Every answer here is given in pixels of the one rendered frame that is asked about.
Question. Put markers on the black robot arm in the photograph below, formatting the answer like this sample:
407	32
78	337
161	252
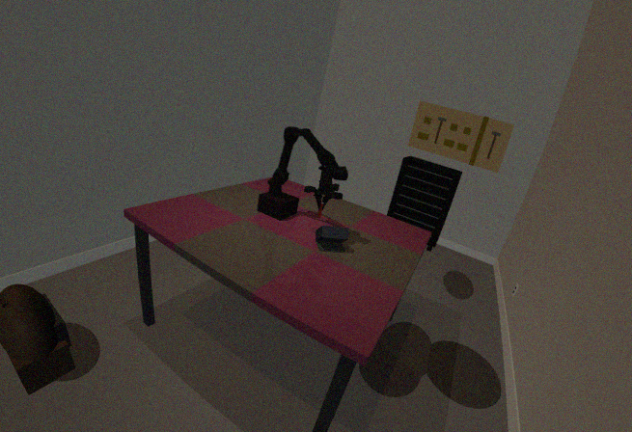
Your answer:
325	157

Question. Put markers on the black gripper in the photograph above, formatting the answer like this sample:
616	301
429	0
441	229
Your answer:
319	191

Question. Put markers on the dark grey sloped panel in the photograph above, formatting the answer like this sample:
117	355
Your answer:
330	239

